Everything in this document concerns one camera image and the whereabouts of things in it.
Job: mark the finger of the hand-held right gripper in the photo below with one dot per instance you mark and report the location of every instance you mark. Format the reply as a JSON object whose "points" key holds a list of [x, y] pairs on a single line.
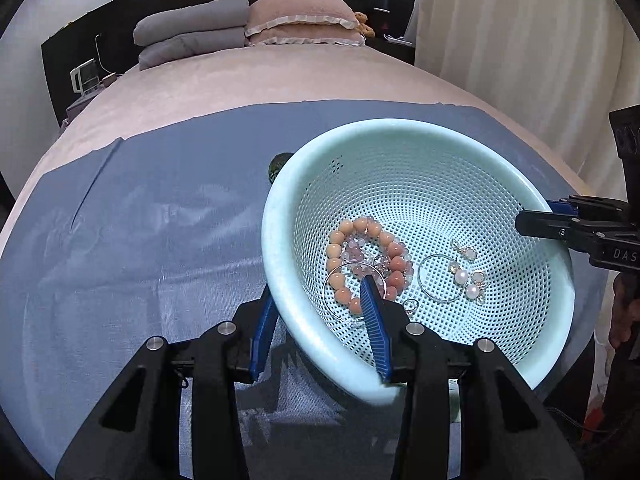
{"points": [[545, 225], [562, 205]]}

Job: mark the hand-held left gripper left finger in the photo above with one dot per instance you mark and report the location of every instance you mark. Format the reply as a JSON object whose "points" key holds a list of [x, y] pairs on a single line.
{"points": [[262, 332]]}

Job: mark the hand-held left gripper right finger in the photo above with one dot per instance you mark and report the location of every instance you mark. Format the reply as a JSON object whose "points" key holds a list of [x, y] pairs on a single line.
{"points": [[375, 330]]}

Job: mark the large silver bangle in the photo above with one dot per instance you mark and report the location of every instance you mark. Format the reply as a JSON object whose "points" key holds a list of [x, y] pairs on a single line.
{"points": [[325, 287]]}

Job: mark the small silver bangle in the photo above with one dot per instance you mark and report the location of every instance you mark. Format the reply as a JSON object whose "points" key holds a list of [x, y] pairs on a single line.
{"points": [[419, 277]]}

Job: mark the small silver earring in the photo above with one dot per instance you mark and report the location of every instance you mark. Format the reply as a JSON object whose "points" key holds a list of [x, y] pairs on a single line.
{"points": [[470, 256], [457, 246]]}

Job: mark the pearl earring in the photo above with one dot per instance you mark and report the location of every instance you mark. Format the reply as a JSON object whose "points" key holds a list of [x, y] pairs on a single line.
{"points": [[461, 276], [471, 291]]}

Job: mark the silver drop earring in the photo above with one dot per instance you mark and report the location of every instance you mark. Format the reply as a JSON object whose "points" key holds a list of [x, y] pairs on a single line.
{"points": [[480, 300]]}

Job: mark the mint green plastic basket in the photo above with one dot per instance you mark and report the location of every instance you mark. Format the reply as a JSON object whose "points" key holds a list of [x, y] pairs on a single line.
{"points": [[450, 185]]}

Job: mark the person's right hand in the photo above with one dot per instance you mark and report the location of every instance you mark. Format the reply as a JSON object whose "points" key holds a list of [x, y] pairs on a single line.
{"points": [[625, 310]]}

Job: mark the blue-grey cloth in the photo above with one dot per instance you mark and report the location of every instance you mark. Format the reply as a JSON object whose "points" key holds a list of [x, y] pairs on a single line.
{"points": [[150, 260]]}

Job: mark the glass dome paperweight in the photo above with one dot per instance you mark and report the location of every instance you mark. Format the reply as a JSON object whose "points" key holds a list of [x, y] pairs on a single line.
{"points": [[276, 167]]}

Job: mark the cream curtain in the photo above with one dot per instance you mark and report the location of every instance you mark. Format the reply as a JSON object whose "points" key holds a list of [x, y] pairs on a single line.
{"points": [[500, 35]]}

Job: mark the black nightstand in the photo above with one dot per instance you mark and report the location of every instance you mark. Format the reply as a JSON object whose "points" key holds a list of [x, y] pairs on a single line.
{"points": [[395, 52]]}

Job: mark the white paper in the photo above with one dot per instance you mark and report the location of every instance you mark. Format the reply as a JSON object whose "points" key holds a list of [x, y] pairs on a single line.
{"points": [[396, 37]]}

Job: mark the bed with beige bedspread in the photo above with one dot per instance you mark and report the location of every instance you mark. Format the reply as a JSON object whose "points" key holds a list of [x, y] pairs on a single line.
{"points": [[250, 80]]}

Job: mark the brown teddy bear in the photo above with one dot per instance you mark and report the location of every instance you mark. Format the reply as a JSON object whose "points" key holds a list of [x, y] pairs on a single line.
{"points": [[364, 24]]}

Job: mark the grey pillow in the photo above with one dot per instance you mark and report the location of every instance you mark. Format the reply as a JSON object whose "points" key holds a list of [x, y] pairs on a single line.
{"points": [[195, 17], [190, 47]]}

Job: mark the pink frilled pillow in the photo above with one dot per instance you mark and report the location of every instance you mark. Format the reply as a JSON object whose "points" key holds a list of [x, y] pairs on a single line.
{"points": [[305, 37], [300, 10]]}

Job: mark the white bedside appliance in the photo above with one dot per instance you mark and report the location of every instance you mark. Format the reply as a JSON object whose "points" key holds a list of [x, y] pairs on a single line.
{"points": [[82, 77]]}

